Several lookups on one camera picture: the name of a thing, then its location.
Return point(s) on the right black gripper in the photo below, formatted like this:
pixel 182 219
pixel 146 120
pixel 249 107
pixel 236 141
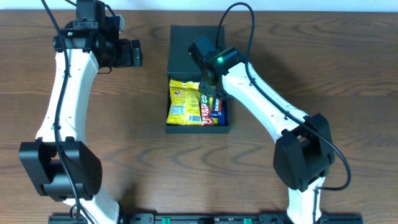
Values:
pixel 210 90

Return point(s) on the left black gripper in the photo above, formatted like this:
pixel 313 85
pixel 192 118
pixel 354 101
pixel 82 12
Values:
pixel 135 53

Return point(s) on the black gift box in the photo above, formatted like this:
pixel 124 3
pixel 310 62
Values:
pixel 182 67

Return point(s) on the purple Dairy Milk bar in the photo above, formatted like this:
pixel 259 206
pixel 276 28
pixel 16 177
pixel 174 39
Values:
pixel 216 107

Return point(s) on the yellow snack bag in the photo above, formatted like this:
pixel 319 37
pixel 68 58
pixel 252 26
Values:
pixel 185 103

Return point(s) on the small blue Eclipse pack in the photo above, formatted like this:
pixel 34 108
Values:
pixel 222 118

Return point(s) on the red green KitKat bar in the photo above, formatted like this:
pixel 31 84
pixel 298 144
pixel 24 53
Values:
pixel 206 120

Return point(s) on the yellow plastic jar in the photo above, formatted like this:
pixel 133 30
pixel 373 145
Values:
pixel 215 120

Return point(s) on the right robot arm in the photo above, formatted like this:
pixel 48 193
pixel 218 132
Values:
pixel 301 159

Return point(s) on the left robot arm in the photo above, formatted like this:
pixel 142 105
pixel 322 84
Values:
pixel 58 161

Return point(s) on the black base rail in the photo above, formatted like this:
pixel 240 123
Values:
pixel 265 218

